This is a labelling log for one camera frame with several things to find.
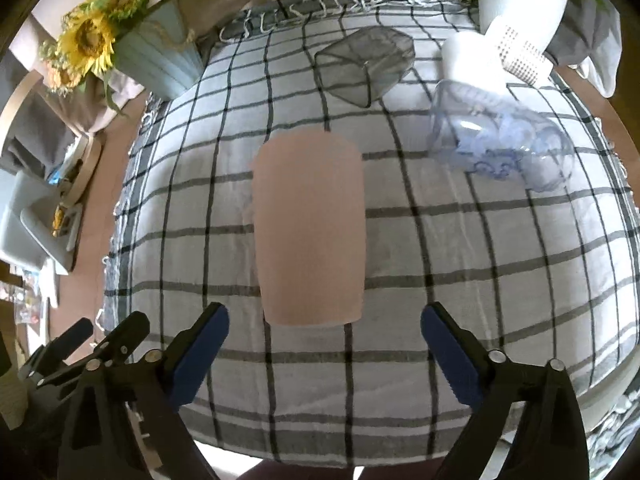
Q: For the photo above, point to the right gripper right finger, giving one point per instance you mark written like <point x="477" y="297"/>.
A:
<point x="550" y="442"/>

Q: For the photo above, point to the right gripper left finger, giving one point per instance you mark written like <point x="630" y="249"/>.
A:
<point x="124" y="420"/>

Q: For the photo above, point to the pink plastic cup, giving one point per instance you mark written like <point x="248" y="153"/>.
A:
<point x="310" y="228"/>

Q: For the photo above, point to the clear blue patterned cup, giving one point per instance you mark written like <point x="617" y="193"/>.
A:
<point x="481" y="133"/>

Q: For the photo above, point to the white plastic cup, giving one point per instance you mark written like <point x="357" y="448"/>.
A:
<point x="471" y="58"/>

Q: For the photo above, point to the grey transparent square cup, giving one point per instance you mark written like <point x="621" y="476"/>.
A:
<point x="360" y="68"/>

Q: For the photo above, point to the sunflower bouquet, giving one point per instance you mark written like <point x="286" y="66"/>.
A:
<point x="86" y="44"/>

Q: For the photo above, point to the light blue ribbed vase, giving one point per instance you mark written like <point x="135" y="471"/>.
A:
<point x="160" y="53"/>

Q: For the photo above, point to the white plant pot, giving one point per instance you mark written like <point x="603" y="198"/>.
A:
<point x="537" y="20"/>

